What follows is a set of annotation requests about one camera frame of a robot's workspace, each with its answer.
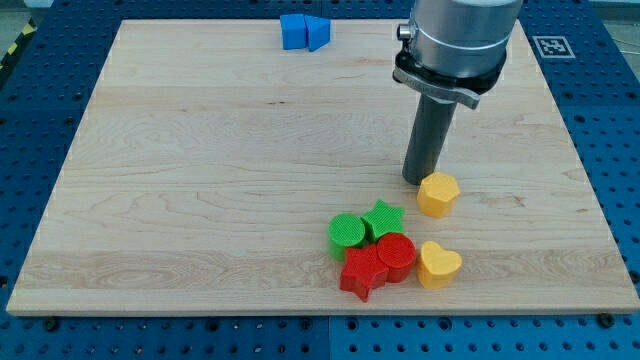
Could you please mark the white fiducial marker tag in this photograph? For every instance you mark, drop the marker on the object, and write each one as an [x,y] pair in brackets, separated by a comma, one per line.
[553,47]

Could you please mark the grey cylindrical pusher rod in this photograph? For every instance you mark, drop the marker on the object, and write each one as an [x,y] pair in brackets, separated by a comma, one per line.
[431,124]

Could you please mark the green cylinder block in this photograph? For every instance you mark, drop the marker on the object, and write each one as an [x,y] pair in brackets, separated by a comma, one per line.
[345,230]

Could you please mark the wooden board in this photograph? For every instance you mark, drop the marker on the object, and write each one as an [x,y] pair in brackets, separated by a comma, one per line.
[209,161]

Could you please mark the yellow heart block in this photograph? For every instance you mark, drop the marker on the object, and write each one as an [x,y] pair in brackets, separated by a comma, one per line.
[437,267]

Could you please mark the red star block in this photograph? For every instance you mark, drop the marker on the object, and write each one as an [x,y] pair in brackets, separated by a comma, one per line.
[363,272]

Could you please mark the blue triangle block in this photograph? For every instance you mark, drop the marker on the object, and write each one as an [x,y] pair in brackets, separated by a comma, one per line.
[318,32]

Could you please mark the green star block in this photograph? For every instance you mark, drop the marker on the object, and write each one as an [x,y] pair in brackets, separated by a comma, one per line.
[381,220]

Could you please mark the yellow hexagon block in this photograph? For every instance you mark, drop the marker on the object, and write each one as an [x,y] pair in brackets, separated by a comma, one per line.
[437,195]

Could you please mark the black yellow hazard tape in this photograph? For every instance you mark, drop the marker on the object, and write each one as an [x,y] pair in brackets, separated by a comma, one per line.
[17,48]

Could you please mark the blue cube block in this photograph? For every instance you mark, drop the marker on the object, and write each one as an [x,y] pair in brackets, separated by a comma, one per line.
[293,31]

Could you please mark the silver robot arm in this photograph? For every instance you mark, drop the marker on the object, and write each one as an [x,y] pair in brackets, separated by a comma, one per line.
[453,51]

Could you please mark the red cylinder block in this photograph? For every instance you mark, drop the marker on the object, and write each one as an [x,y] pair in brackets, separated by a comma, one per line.
[398,253]

